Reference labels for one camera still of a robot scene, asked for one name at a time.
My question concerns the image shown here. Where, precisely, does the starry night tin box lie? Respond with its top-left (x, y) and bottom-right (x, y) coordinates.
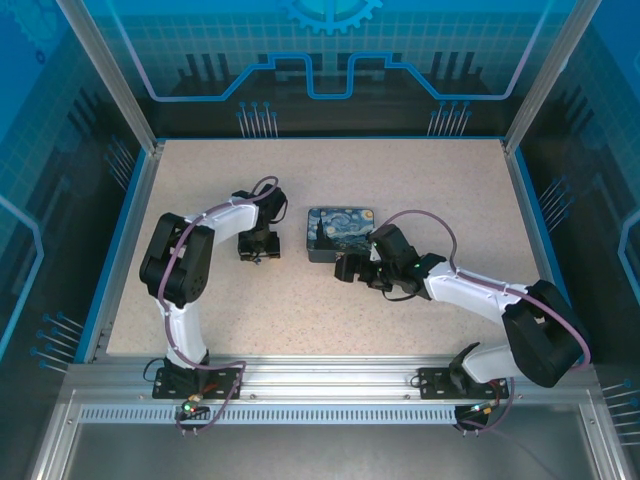
top-left (305, 205), bottom-right (380, 265)

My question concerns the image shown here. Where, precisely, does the small connector with LEDs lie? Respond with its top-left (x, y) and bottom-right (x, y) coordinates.
top-left (180, 394), bottom-right (209, 419)
top-left (467, 398), bottom-right (502, 417)

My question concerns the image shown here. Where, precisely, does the blue table border strip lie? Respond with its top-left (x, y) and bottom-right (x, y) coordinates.
top-left (74, 147), bottom-right (152, 364)
top-left (513, 148), bottom-right (574, 307)

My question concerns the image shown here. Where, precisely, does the grey metal panel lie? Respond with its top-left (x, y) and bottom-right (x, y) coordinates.
top-left (34, 389), bottom-right (640, 480)

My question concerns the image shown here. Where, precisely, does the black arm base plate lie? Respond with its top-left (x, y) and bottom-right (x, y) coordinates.
top-left (418, 367), bottom-right (506, 400)
top-left (152, 367), bottom-right (246, 400)

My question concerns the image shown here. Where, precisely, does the long aluminium frame rail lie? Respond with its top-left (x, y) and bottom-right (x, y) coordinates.
top-left (64, 355), bottom-right (601, 407)

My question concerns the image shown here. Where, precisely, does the aluminium table side rail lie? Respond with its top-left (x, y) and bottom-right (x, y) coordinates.
top-left (92, 142), bottom-right (167, 364)
top-left (502, 139), bottom-right (569, 306)

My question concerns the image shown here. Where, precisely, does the grey slotted cable duct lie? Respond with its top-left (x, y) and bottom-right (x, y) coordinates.
top-left (78, 405), bottom-right (471, 424)

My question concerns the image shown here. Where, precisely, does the aluminium frame post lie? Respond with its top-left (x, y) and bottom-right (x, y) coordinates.
top-left (502, 0), bottom-right (604, 152)
top-left (54, 0), bottom-right (167, 152)

